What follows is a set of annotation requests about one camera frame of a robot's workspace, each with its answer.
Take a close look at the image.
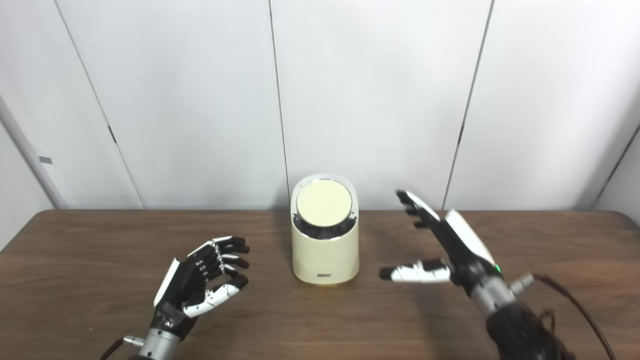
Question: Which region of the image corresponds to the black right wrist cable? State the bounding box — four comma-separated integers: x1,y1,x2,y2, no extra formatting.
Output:
510,272,618,360

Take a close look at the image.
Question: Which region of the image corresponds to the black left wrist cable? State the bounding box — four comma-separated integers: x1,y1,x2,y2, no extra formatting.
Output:
99,335,146,360

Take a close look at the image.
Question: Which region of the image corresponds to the cream-colored bin body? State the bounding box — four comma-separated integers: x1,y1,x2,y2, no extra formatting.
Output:
290,173,360,286

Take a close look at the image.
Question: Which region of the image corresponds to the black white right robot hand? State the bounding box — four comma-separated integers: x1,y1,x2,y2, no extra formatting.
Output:
379,189,503,300

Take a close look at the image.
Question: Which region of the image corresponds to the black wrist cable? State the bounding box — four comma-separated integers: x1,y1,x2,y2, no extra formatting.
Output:
510,272,618,360
99,335,146,360

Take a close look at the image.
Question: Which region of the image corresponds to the cream round bin lid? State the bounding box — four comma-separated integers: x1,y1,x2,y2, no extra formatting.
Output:
296,179,353,227

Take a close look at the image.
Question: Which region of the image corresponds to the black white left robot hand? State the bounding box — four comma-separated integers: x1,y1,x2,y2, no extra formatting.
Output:
150,236,251,333

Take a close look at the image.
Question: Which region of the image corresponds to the black bin liner bag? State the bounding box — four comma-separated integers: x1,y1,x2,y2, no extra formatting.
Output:
294,215,357,241

